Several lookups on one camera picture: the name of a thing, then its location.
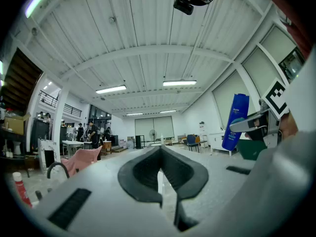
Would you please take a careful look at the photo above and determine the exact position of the black railing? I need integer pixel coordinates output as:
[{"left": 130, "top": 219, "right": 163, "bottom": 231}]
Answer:
[{"left": 39, "top": 90, "right": 83, "bottom": 117}]

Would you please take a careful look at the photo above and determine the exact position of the black head camera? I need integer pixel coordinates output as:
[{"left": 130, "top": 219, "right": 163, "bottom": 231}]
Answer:
[{"left": 173, "top": 0, "right": 195, "bottom": 16}]

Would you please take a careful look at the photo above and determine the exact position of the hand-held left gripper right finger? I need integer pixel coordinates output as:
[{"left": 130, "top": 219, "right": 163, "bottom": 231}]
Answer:
[{"left": 160, "top": 146, "right": 257, "bottom": 232}]

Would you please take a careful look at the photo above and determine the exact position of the red shirt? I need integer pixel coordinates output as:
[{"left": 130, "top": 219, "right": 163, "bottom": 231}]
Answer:
[{"left": 254, "top": 0, "right": 316, "bottom": 60}]

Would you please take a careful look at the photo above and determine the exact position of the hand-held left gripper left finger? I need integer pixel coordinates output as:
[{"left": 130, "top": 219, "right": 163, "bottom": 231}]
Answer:
[{"left": 32, "top": 146, "right": 178, "bottom": 237}]

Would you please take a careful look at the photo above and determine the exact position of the dark green box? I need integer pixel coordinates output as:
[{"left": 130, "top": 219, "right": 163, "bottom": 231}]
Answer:
[{"left": 237, "top": 139, "right": 268, "bottom": 161}]

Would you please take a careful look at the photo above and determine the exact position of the black box unit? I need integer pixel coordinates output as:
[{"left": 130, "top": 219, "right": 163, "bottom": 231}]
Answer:
[{"left": 135, "top": 135, "right": 145, "bottom": 150}]

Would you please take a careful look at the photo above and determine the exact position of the black cabinet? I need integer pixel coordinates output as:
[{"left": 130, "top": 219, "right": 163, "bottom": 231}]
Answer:
[{"left": 31, "top": 117, "right": 50, "bottom": 153}]

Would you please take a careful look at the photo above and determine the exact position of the white sink table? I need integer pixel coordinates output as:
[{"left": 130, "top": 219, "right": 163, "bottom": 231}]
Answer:
[{"left": 61, "top": 140, "right": 85, "bottom": 158}]

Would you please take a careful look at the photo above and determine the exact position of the red bottle white cap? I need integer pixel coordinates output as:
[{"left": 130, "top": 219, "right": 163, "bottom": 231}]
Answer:
[{"left": 12, "top": 172, "right": 33, "bottom": 208}]

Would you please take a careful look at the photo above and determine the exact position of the marble pattern cabinet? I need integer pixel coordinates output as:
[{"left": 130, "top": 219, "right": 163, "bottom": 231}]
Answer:
[{"left": 37, "top": 138, "right": 62, "bottom": 174}]

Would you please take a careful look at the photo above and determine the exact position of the wooden side table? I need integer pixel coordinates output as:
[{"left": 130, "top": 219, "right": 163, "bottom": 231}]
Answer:
[{"left": 101, "top": 140, "right": 113, "bottom": 156}]

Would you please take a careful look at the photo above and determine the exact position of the pink cloth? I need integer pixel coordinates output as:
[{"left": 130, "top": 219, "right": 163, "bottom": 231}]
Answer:
[{"left": 60, "top": 145, "right": 103, "bottom": 178}]

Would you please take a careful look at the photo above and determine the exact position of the dark staircase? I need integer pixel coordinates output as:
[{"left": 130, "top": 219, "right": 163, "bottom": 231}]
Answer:
[{"left": 0, "top": 47, "right": 44, "bottom": 114}]

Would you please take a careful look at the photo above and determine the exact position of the dark blue rounded object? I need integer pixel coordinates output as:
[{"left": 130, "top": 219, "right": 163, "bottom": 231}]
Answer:
[{"left": 221, "top": 93, "right": 250, "bottom": 151}]

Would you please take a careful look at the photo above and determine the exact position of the person's right hand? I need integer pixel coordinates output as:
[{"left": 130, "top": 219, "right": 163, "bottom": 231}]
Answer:
[{"left": 279, "top": 111, "right": 299, "bottom": 141}]

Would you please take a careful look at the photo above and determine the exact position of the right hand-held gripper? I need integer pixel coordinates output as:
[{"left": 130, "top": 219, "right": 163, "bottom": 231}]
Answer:
[{"left": 229, "top": 77, "right": 290, "bottom": 148}]

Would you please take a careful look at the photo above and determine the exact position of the black table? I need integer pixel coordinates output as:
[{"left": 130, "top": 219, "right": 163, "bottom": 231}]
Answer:
[{"left": 0, "top": 127, "right": 31, "bottom": 178}]

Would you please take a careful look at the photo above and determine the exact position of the blue chair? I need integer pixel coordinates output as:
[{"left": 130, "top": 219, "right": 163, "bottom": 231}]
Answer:
[{"left": 186, "top": 134, "right": 201, "bottom": 153}]

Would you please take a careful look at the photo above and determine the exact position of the white cabinet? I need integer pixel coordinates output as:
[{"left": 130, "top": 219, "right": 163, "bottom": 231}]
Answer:
[{"left": 209, "top": 131, "right": 233, "bottom": 156}]

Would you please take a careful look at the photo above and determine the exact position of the open cardboard box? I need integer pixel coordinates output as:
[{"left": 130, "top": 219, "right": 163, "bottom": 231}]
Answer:
[{"left": 4, "top": 112, "right": 32, "bottom": 136}]

